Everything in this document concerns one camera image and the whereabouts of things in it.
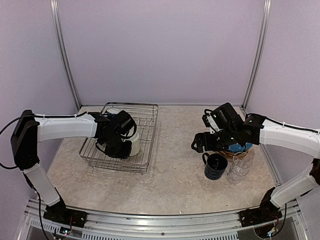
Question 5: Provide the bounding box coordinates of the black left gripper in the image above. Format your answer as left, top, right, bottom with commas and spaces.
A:
101, 133, 133, 159

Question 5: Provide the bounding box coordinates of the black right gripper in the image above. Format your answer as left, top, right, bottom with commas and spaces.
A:
191, 127, 238, 153

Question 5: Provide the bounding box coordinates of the dark blue mug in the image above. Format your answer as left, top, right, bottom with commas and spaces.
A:
202, 152, 228, 180

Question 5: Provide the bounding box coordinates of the yellow polka-dot plate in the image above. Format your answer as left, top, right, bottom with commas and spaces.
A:
218, 151, 248, 161
218, 150, 249, 159

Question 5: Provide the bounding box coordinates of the blue polka-dot plate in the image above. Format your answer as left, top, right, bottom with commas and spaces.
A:
227, 142, 253, 154

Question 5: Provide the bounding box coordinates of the clear glass cup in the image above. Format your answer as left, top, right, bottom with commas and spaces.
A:
229, 152, 255, 177
226, 165, 250, 185

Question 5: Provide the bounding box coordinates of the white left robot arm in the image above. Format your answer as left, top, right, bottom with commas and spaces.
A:
1, 110, 140, 223

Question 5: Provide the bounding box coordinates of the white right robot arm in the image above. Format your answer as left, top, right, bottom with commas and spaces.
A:
191, 102, 320, 222

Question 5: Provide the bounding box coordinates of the teal white mug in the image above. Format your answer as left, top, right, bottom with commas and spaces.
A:
104, 107, 121, 118

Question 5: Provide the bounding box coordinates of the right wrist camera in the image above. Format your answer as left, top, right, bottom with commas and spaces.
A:
202, 109, 219, 134

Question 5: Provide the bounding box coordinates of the metal wire dish rack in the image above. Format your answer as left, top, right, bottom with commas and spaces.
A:
79, 102, 159, 174

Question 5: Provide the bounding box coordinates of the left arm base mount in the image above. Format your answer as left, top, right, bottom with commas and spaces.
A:
43, 194, 88, 228

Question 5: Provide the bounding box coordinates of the aluminium front rail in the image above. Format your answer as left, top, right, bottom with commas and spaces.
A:
18, 199, 309, 240

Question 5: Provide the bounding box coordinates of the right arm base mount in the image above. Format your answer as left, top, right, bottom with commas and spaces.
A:
238, 187, 283, 227

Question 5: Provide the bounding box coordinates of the right aluminium frame post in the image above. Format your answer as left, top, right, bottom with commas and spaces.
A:
241, 0, 272, 111

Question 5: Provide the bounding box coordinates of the aluminium frame post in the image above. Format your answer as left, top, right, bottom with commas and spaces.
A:
49, 0, 82, 110
241, 0, 272, 111

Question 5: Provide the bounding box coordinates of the left aluminium frame post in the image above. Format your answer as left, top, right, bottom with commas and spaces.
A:
49, 0, 82, 110

